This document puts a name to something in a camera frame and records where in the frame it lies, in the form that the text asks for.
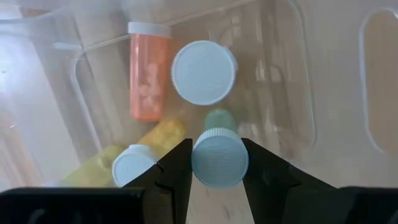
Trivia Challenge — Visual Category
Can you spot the coral orange pill bottle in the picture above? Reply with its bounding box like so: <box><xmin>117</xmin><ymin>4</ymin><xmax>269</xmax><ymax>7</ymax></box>
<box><xmin>129</xmin><ymin>21</ymin><xmax>172</xmax><ymax>123</ymax></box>

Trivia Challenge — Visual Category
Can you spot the yellow-green pill bottle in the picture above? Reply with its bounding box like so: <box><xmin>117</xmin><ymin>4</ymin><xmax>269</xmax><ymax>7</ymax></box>
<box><xmin>60</xmin><ymin>144</ymin><xmax>125</xmax><ymax>189</ymax></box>

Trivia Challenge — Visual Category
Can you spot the clear plastic storage bin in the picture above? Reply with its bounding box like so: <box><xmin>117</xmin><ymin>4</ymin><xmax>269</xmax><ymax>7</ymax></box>
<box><xmin>0</xmin><ymin>0</ymin><xmax>398</xmax><ymax>190</ymax></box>
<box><xmin>0</xmin><ymin>0</ymin><xmax>175</xmax><ymax>54</ymax></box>

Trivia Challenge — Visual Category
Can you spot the yellow pill bottle white cap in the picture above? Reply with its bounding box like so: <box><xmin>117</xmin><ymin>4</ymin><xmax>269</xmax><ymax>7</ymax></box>
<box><xmin>111</xmin><ymin>117</ymin><xmax>187</xmax><ymax>188</ymax></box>

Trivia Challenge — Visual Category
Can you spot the small green pill bottle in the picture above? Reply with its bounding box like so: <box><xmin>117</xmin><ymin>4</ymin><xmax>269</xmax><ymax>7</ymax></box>
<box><xmin>191</xmin><ymin>108</ymin><xmax>249</xmax><ymax>190</ymax></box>

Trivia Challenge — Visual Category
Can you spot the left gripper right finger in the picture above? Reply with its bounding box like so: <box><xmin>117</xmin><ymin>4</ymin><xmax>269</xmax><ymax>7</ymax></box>
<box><xmin>241</xmin><ymin>138</ymin><xmax>398</xmax><ymax>224</ymax></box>

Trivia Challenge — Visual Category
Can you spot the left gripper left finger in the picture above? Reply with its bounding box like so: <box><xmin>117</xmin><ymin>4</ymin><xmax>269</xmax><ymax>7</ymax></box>
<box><xmin>0</xmin><ymin>138</ymin><xmax>193</xmax><ymax>224</ymax></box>

